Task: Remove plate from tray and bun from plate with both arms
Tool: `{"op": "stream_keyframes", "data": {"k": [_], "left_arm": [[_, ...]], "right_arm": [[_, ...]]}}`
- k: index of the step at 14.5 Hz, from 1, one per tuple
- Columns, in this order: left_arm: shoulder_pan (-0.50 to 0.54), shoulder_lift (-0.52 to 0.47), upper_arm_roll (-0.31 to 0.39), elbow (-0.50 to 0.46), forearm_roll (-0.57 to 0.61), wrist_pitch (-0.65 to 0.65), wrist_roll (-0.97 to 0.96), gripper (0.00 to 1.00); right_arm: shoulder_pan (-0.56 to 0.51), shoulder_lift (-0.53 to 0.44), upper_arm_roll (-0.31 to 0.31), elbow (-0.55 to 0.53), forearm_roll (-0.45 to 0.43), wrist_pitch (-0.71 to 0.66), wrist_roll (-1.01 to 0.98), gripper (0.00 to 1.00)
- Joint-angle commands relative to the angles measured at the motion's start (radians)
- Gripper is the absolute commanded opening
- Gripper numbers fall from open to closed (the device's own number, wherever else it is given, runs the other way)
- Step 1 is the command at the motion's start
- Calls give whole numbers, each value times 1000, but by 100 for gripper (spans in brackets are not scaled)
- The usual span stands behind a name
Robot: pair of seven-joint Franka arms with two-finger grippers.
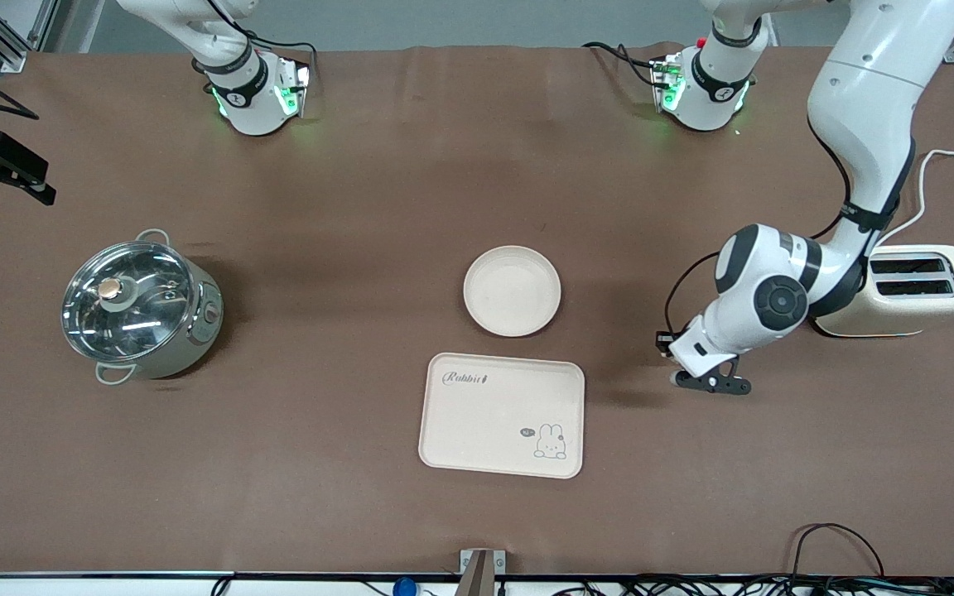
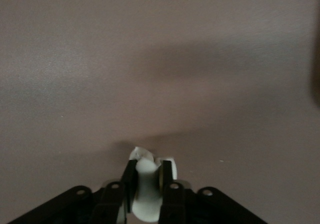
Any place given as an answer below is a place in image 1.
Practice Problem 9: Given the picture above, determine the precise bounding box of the black cable bundle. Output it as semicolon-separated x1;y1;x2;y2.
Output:
550;573;954;596

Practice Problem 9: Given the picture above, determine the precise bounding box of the white toaster power cord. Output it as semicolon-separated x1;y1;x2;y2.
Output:
878;146;954;248

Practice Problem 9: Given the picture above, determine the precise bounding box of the black left arm base cable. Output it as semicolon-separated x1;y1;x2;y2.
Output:
582;41;662;89

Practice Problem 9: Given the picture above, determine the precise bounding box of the black arm base cable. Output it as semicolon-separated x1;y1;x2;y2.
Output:
204;0;318;69
582;41;662;89

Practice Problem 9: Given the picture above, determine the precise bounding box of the steel cooking pot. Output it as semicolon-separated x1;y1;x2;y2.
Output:
63;228;225;387

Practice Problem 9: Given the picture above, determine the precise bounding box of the black looped table cable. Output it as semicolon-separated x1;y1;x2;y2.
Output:
789;522;886;580

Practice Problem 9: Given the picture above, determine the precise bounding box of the brown table cloth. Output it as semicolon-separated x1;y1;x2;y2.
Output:
0;43;954;579

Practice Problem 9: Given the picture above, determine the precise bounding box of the glass pot lid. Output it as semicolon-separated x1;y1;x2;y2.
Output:
61;240;196;363

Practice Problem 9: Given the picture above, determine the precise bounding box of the cream round plate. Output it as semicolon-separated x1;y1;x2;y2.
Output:
463;245;563;339

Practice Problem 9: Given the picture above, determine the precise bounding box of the grey metal camera bracket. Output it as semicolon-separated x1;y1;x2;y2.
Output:
459;549;508;596

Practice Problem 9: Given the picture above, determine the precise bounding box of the cream rabbit print tray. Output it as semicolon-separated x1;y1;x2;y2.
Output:
418;353;586;481

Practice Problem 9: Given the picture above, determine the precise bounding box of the black right arm base cable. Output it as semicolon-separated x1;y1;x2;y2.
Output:
204;0;318;69

